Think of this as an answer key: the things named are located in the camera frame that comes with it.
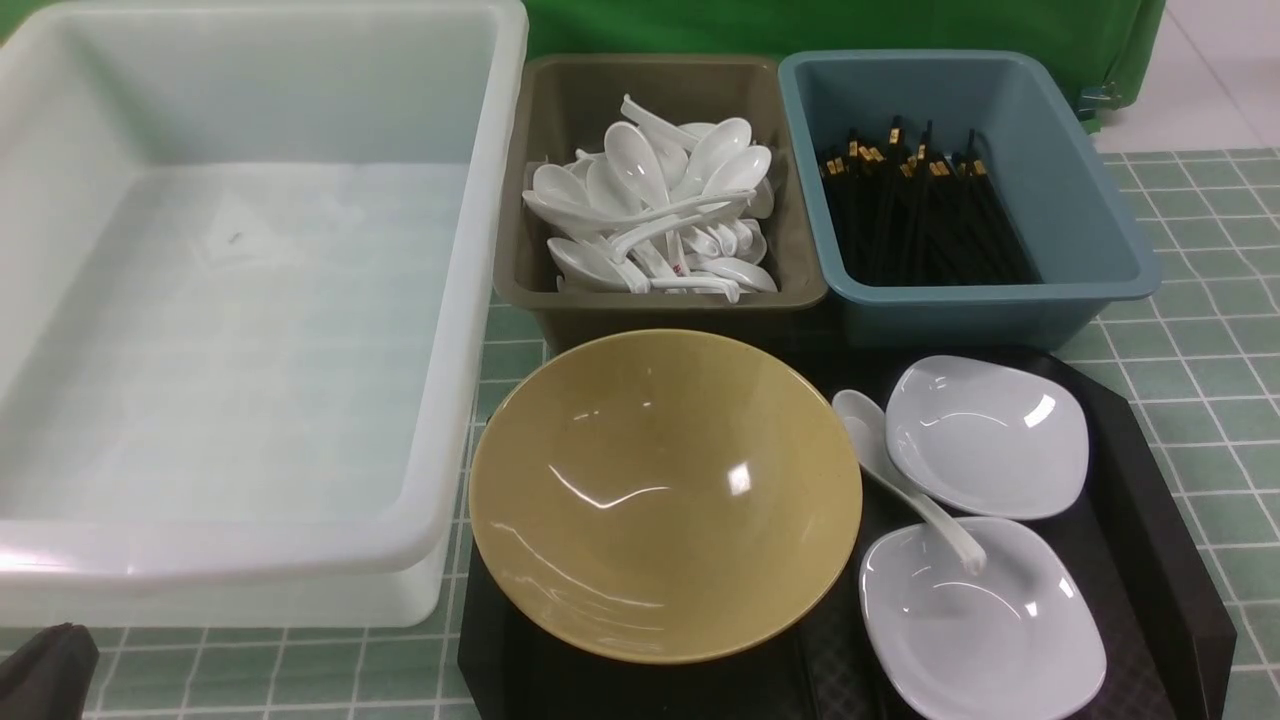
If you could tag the yellow noodle bowl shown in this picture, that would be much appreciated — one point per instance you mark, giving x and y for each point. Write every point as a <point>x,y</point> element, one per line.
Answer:
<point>665,497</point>

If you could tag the white ceramic soup spoon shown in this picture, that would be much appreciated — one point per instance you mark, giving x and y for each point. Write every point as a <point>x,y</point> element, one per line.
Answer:
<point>864,424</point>

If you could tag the white square dish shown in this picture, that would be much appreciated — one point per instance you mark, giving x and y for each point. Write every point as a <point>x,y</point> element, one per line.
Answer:
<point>988,439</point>
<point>1015,641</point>

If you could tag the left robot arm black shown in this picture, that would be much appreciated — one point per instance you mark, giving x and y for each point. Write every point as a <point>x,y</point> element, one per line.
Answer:
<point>49,677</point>

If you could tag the pile of white spoons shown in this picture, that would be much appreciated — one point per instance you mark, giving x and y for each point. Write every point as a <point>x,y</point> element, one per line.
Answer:
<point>660,209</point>

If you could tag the olive plastic spoon bin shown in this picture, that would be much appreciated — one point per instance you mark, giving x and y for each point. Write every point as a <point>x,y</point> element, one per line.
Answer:
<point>565,104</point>

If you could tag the pile of black chopsticks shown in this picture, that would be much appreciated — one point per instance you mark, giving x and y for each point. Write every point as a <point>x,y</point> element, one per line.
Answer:
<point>911,215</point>

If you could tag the blue plastic chopstick bin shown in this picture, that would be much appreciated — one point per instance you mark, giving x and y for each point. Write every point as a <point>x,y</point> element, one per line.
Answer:
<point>1078,229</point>

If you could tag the large white plastic tub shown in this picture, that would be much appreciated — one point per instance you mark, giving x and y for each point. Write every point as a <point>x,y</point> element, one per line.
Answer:
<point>247,258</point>

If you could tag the green checkered table mat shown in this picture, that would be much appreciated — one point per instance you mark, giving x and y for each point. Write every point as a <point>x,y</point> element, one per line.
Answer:
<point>1198,360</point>

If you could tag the green cloth backdrop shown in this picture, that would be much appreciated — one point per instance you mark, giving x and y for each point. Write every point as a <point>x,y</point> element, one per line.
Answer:
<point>1096,51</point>

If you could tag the black plastic serving tray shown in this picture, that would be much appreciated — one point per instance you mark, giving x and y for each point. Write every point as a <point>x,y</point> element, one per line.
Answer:
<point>1169,641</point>

